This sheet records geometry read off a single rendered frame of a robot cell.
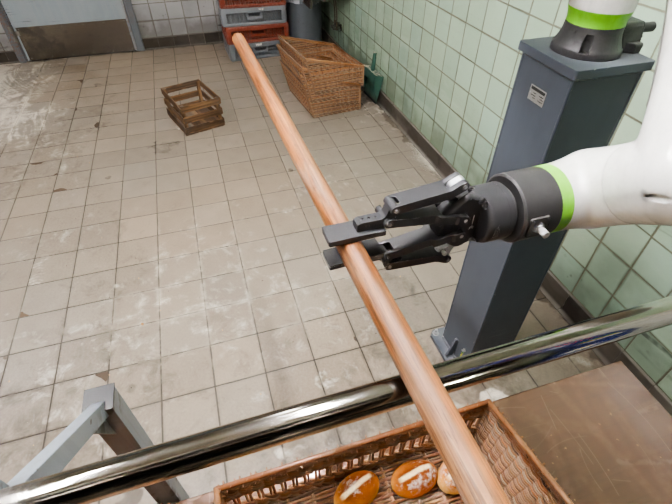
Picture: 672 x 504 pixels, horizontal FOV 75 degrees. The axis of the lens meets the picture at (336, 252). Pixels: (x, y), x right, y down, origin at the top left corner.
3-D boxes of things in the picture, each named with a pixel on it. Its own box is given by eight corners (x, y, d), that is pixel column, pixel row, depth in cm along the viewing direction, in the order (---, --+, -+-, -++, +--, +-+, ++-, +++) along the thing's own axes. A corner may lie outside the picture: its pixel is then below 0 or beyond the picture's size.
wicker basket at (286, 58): (302, 106, 321) (300, 67, 302) (278, 78, 359) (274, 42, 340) (361, 94, 336) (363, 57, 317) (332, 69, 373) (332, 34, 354)
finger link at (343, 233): (386, 235, 51) (386, 230, 51) (329, 247, 49) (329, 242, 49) (376, 220, 53) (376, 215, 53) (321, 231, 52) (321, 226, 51)
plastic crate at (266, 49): (291, 55, 433) (290, 38, 422) (231, 62, 418) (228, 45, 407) (281, 42, 460) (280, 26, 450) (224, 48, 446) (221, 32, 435)
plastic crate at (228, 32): (290, 39, 421) (288, 21, 411) (227, 45, 408) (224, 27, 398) (281, 26, 449) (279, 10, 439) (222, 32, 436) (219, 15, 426)
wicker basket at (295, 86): (304, 121, 331) (302, 85, 312) (281, 92, 368) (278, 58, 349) (362, 109, 345) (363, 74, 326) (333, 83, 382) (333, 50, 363)
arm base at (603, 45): (626, 32, 108) (638, 5, 104) (676, 52, 98) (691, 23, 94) (536, 42, 103) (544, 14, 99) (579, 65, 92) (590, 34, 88)
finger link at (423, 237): (450, 211, 57) (450, 219, 58) (371, 240, 56) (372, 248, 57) (466, 230, 54) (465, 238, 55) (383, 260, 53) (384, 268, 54)
